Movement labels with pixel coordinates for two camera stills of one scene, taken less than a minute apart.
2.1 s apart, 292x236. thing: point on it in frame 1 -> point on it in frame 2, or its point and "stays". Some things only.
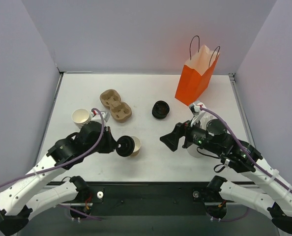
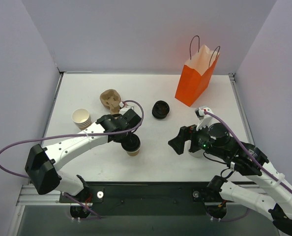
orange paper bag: [195, 76] stays
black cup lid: [125, 146] -> [132, 143]
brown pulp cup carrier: [121, 111] stays
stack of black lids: [160, 109] stays
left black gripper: [109, 143] -> [125, 137]
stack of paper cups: [80, 117] stays
